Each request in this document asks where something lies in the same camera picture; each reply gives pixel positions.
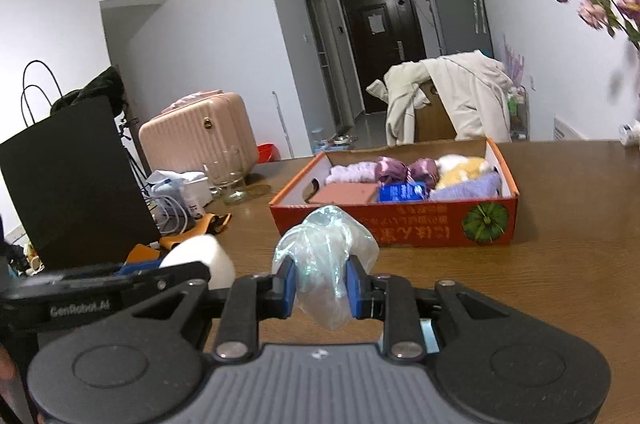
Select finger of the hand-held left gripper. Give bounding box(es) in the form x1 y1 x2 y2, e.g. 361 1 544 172
116 260 166 275
125 261 211 305

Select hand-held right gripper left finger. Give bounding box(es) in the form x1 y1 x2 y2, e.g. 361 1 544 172
132 256 297 362

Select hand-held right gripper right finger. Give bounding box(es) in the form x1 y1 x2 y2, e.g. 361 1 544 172
346 255 511 362

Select white roll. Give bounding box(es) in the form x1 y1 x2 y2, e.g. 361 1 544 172
160 235 236 291

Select clear plastic bag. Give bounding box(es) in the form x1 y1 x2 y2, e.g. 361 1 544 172
272 205 380 331

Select orange cardboard box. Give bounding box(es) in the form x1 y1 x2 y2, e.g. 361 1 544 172
269 138 520 249

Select fluffy light purple cloth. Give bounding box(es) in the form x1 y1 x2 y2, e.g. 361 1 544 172
326 161 383 187

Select purple satin scrunchie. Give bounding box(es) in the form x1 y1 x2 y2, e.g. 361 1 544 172
375 156 441 187

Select lavender towel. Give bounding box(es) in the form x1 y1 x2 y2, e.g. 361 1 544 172
430 174 502 203

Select white and yellow plush toy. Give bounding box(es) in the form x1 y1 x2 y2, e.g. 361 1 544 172
434 154 493 189

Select white power adapter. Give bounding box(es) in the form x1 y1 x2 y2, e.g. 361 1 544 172
184 184 213 217

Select white and blue plastic packet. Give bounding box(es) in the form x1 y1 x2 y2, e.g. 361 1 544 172
147 170 208 197

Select black paper bag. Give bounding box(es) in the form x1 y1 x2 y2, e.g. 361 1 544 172
0 60 162 269

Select black tripod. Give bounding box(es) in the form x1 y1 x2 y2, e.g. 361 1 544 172
117 116 151 195

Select clear glass goblet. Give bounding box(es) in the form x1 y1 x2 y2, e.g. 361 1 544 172
205 146 252 205

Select pink suitcase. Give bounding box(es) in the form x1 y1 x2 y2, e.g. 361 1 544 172
139 92 259 185

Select blue pet feeder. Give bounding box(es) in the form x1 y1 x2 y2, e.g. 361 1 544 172
312 131 353 155

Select white mop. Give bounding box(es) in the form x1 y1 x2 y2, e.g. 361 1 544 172
271 91 295 159

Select pink cloth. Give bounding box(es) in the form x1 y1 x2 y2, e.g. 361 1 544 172
162 90 223 112

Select dark cloth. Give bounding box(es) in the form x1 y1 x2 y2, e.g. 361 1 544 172
50 66 126 115

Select wooden chair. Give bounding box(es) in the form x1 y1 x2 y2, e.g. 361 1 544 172
414 82 458 143

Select cream jacket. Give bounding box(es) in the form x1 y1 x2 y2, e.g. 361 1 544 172
367 61 436 145

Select dark entrance door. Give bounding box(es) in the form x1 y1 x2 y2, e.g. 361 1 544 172
338 0 428 115

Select beige coat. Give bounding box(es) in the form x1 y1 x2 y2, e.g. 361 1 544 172
425 52 513 142

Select grey interior door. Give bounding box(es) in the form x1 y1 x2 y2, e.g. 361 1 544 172
302 0 346 129

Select metal storage cart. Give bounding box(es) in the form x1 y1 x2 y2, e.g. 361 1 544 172
507 86 531 141

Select grey refrigerator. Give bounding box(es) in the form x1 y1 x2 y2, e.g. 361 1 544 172
422 0 495 59

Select orange leather strap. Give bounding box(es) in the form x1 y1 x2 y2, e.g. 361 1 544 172
125 213 232 265

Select white cable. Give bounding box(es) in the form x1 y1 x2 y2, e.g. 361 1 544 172
145 196 196 235

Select white wall heater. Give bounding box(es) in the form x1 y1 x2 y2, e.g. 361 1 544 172
552 116 587 141

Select purple wall sticker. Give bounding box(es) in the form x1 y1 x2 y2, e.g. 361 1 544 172
502 36 526 87

